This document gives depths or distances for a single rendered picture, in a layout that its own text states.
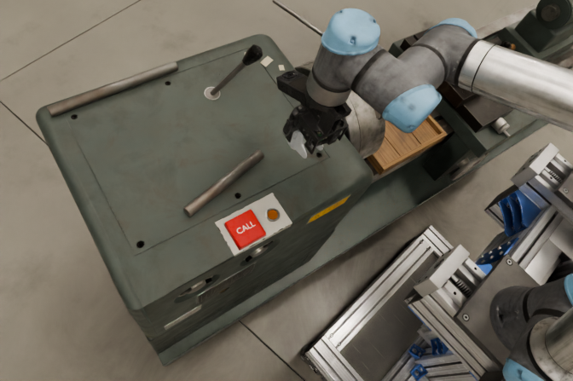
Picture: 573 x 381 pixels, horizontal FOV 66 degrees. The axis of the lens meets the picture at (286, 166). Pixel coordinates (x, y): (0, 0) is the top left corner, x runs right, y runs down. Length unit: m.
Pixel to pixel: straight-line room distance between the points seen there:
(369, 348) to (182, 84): 1.38
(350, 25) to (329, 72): 0.08
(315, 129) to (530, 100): 0.33
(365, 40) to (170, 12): 2.44
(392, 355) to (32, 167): 1.87
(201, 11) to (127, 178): 2.21
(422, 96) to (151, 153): 0.55
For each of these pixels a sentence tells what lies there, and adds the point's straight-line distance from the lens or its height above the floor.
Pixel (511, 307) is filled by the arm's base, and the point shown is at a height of 1.22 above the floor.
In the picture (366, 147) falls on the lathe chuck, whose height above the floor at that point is 1.12.
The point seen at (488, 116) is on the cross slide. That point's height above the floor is 0.97.
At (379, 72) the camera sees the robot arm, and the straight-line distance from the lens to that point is 0.64.
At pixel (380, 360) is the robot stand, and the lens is 2.01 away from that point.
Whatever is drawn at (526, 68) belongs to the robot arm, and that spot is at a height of 1.67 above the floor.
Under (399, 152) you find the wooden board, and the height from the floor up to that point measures 0.88.
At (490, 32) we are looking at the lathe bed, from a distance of 2.16.
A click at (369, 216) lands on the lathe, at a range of 1.77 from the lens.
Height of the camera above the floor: 2.07
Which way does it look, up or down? 60 degrees down
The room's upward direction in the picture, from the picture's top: 22 degrees clockwise
